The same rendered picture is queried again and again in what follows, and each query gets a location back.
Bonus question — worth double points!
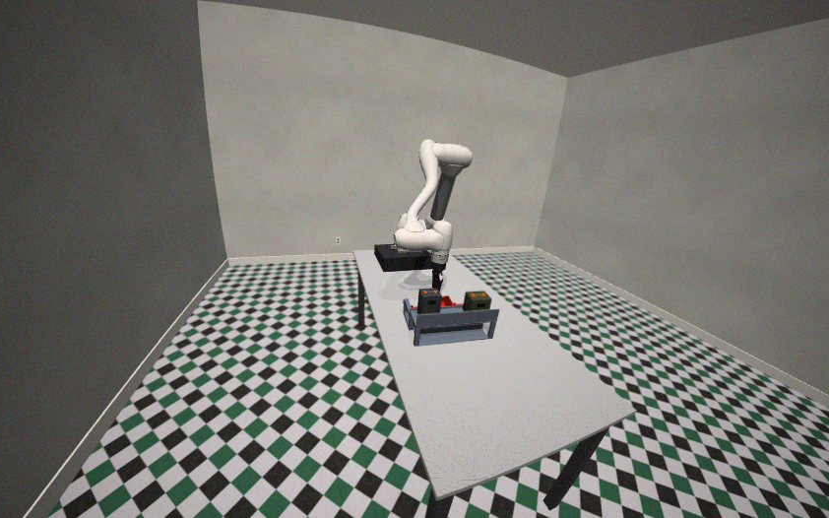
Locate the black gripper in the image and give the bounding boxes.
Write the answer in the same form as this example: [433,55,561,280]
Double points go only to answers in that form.
[431,262,446,291]

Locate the black case with orange latches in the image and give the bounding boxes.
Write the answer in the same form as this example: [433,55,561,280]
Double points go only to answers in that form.
[417,289,442,314]

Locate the olive green case with orange latches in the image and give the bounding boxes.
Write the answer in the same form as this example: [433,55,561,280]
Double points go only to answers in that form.
[463,291,492,311]

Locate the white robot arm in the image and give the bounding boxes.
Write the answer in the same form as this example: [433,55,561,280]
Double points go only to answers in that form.
[391,140,473,264]

